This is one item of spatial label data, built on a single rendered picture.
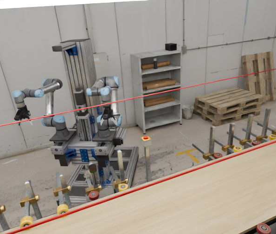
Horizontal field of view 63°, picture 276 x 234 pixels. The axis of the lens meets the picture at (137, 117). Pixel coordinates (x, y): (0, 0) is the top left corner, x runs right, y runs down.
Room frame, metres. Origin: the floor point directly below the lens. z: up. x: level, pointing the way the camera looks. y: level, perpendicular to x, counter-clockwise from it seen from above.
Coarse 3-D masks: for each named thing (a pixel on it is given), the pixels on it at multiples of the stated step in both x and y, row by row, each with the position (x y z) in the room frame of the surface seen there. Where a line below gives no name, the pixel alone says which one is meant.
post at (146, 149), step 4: (144, 148) 1.77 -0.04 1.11; (148, 148) 1.75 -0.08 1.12; (144, 152) 1.77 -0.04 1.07; (148, 152) 1.75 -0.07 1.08; (148, 156) 1.75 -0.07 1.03; (148, 160) 1.75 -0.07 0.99; (148, 164) 1.75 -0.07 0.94; (148, 168) 1.75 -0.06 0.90; (148, 172) 1.75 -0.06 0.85; (148, 176) 1.75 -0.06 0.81; (148, 180) 1.75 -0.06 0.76
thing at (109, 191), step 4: (104, 188) 1.63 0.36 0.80; (108, 188) 1.65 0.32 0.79; (112, 188) 1.66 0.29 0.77; (100, 192) 1.62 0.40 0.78; (104, 192) 1.63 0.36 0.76; (108, 192) 1.64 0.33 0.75; (112, 192) 1.66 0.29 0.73; (88, 196) 1.58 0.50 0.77; (100, 196) 1.62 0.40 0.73; (104, 196) 1.63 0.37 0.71; (88, 200) 1.58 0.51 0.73
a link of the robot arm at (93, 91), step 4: (96, 80) 2.31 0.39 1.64; (100, 80) 2.30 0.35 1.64; (96, 84) 2.13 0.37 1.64; (100, 84) 2.20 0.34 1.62; (104, 84) 2.33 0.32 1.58; (88, 88) 2.00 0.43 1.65; (92, 88) 1.99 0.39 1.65; (96, 88) 1.98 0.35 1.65; (88, 92) 1.96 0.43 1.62; (92, 92) 1.96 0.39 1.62; (96, 92) 1.96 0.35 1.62; (88, 96) 1.98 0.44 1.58
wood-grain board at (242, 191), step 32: (256, 160) 1.74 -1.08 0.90; (160, 192) 1.42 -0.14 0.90; (192, 192) 1.39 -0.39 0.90; (224, 192) 1.37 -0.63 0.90; (256, 192) 1.34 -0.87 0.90; (64, 224) 1.18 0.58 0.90; (96, 224) 1.16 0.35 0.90; (128, 224) 1.14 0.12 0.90; (160, 224) 1.12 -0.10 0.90; (192, 224) 1.10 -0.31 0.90; (224, 224) 1.08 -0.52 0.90; (256, 224) 1.06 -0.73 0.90
